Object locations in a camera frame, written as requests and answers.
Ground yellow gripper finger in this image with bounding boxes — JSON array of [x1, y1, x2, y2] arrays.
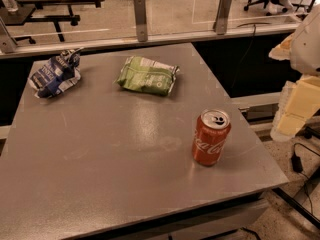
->
[[270, 75, 320, 142], [269, 34, 293, 61]]

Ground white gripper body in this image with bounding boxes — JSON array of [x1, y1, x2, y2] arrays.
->
[[290, 4, 320, 76]]

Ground green jalapeno chip bag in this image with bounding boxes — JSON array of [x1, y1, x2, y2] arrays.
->
[[116, 56, 179, 96]]

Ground blue chip bag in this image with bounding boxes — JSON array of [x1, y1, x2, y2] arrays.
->
[[28, 48, 81, 98]]

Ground red Coca-Cola can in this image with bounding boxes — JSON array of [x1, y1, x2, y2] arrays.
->
[[192, 109, 231, 166]]

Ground black background table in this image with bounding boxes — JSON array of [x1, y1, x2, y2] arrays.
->
[[17, 0, 104, 42]]

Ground black side table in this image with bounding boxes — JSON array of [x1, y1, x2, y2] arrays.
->
[[0, 4, 37, 45]]

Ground black power adapter cable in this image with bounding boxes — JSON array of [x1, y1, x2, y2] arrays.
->
[[290, 142, 320, 215]]

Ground right metal glass bracket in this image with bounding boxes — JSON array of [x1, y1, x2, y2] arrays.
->
[[213, 0, 232, 35]]

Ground metal glass bracket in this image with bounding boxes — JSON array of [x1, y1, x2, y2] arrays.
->
[[0, 17, 17, 53], [133, 0, 148, 42], [213, 0, 232, 35]]

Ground middle metal glass bracket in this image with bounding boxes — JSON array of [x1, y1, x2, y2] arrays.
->
[[133, 0, 148, 42]]

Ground left metal glass bracket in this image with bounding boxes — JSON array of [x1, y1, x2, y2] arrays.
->
[[0, 17, 17, 53]]

